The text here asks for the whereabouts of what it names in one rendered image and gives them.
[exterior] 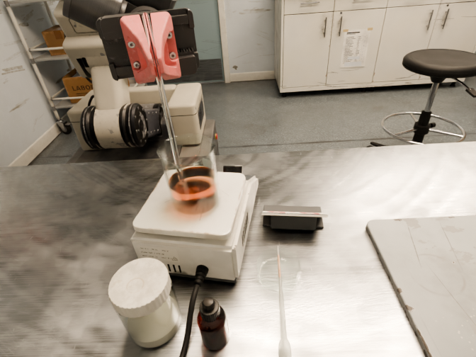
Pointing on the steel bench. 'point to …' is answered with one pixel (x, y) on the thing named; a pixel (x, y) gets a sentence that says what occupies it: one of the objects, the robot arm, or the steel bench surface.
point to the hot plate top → (227, 188)
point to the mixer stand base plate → (433, 278)
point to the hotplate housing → (202, 247)
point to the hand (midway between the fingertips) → (156, 64)
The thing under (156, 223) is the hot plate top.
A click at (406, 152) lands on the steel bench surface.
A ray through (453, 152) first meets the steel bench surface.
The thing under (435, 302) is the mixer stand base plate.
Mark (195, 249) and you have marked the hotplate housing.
